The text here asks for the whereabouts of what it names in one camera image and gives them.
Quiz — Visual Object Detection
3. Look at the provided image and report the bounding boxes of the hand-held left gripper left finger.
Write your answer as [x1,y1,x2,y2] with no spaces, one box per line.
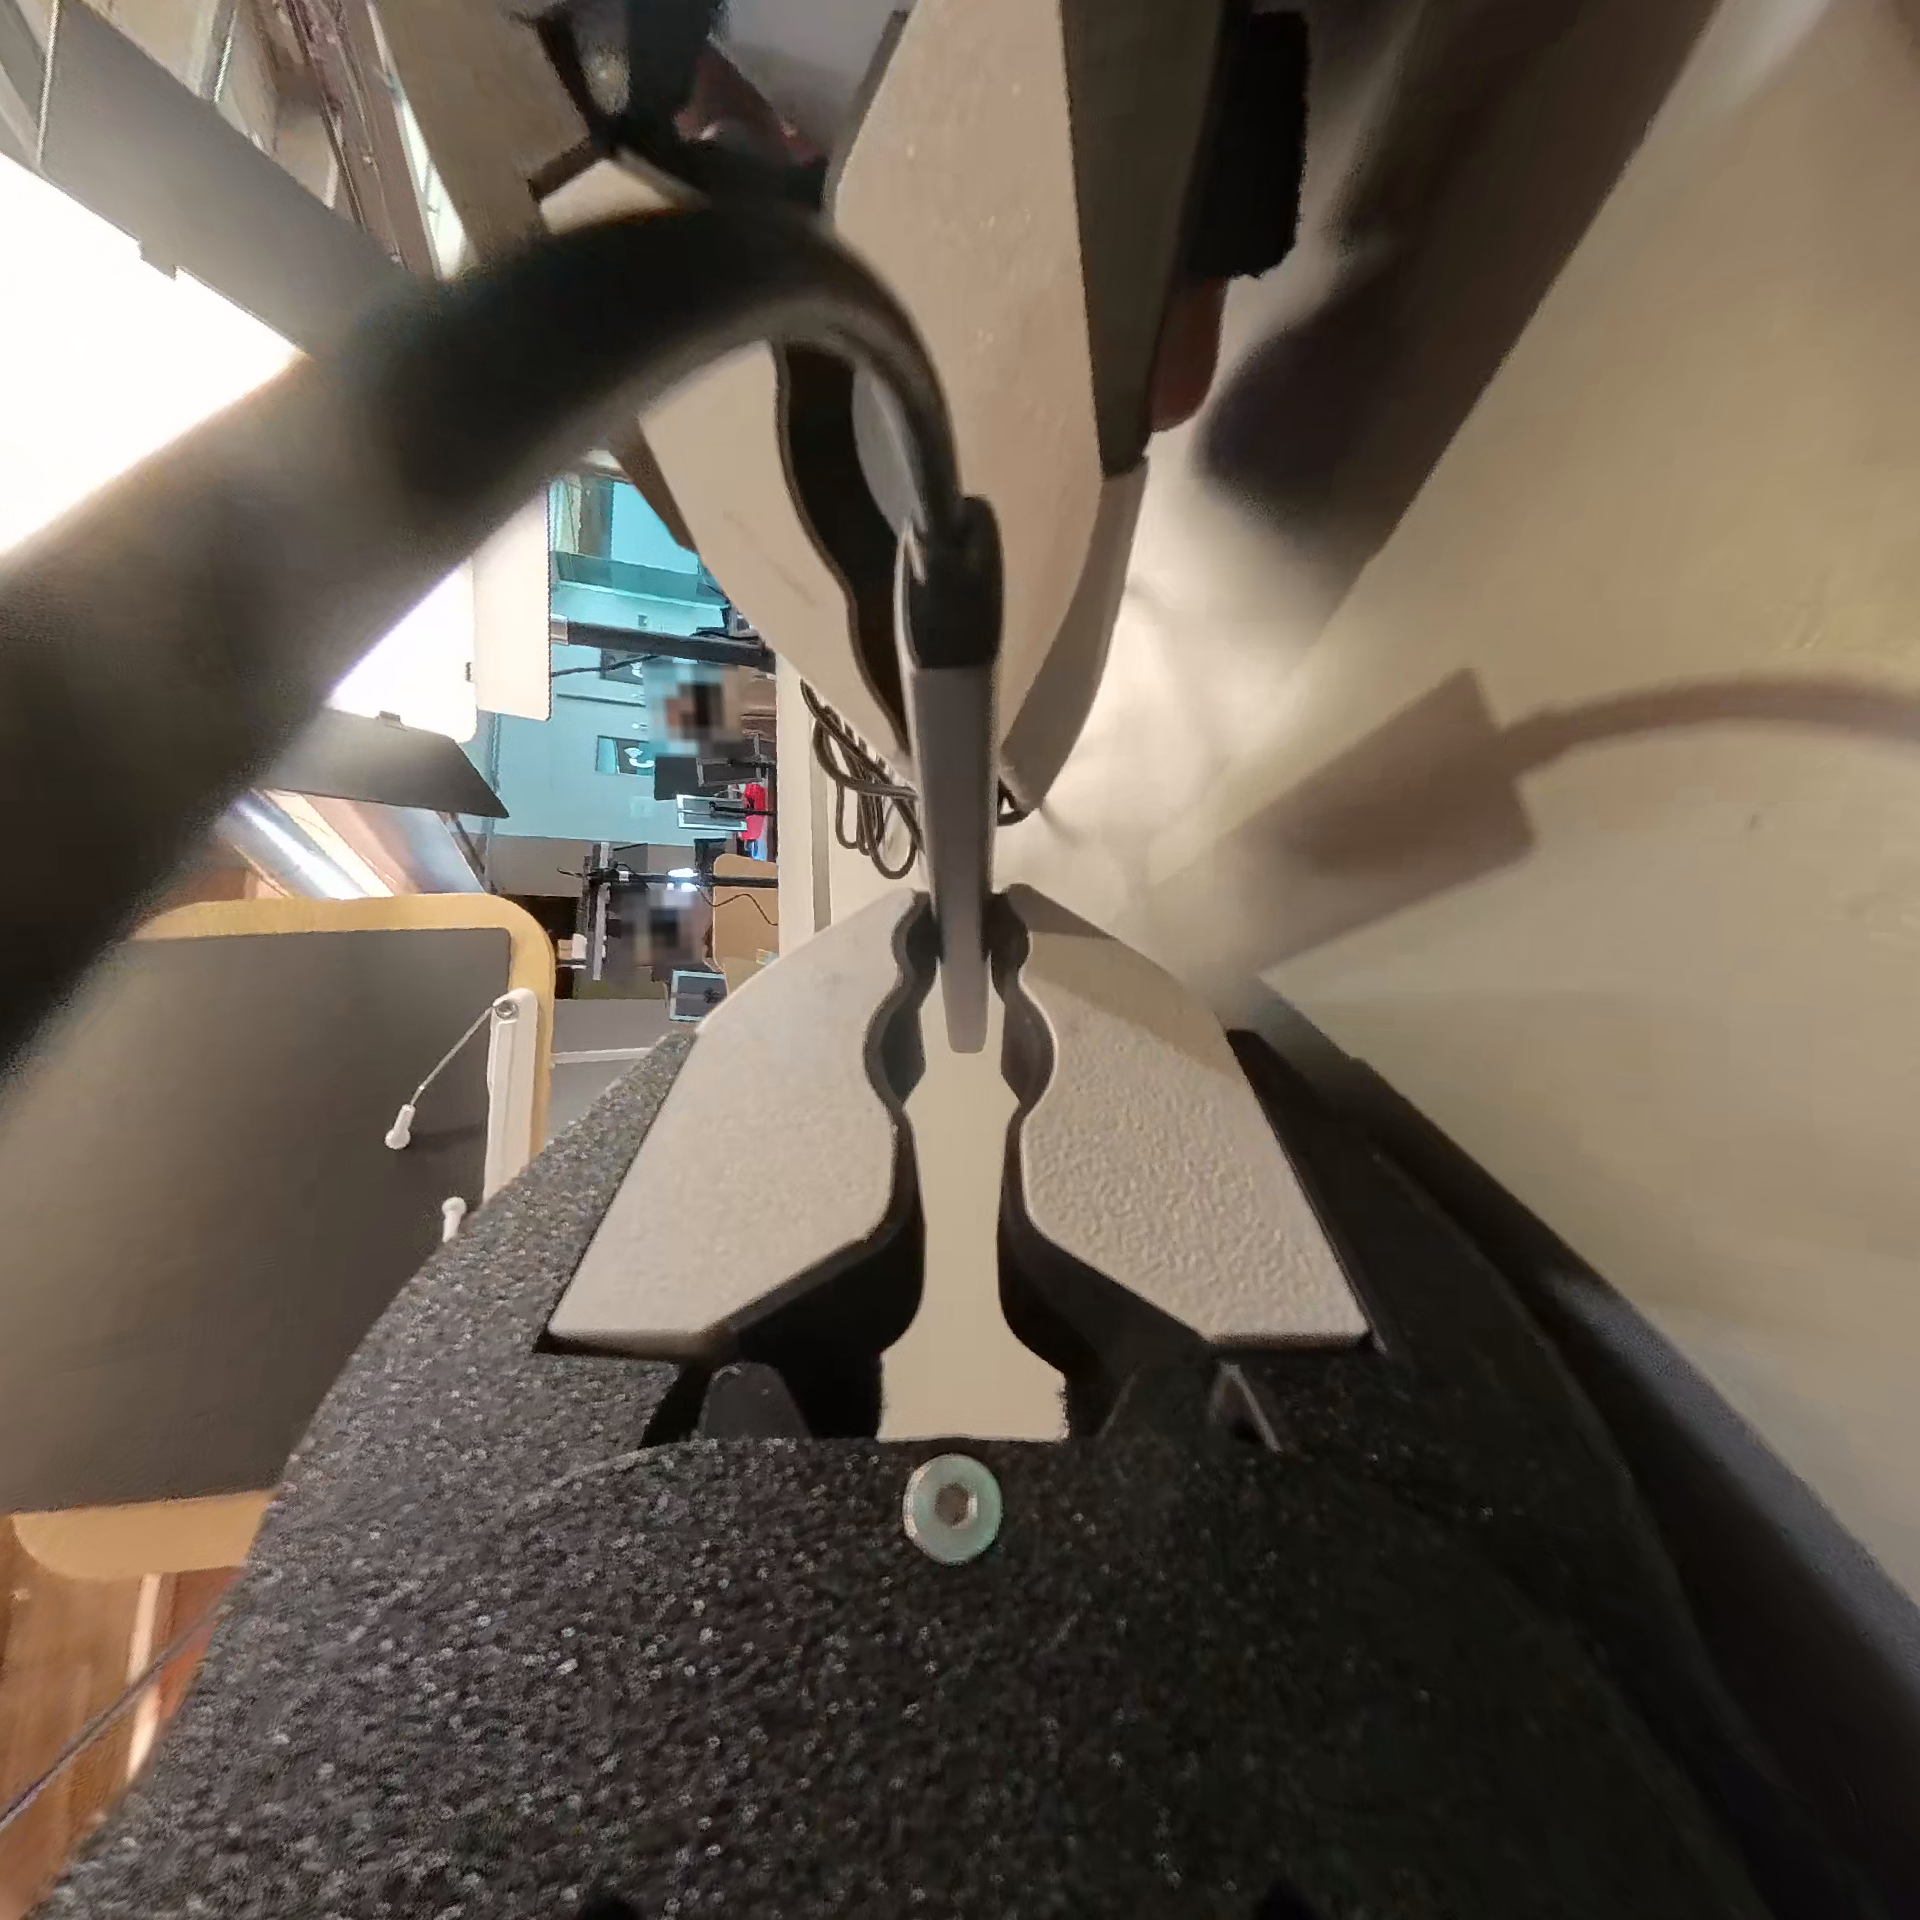
[546,891,922,1353]

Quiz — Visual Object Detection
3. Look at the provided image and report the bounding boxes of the wooden-framed black board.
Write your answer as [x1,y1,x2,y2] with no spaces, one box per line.
[0,896,557,1576]

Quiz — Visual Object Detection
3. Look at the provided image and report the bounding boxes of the person's right hand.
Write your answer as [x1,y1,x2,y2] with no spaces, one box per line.
[1147,275,1227,437]

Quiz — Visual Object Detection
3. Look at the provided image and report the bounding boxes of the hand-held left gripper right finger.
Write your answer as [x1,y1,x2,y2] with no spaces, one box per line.
[994,884,1371,1347]

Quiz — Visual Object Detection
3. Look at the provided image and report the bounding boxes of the black usb-c cable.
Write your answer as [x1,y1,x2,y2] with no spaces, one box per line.
[802,680,1037,881]

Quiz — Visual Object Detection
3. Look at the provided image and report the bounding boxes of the white panel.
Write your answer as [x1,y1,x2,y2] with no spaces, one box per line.
[468,496,552,748]

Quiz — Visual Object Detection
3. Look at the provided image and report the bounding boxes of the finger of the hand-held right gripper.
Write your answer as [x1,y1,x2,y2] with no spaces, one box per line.
[830,0,1227,817]
[638,336,922,752]

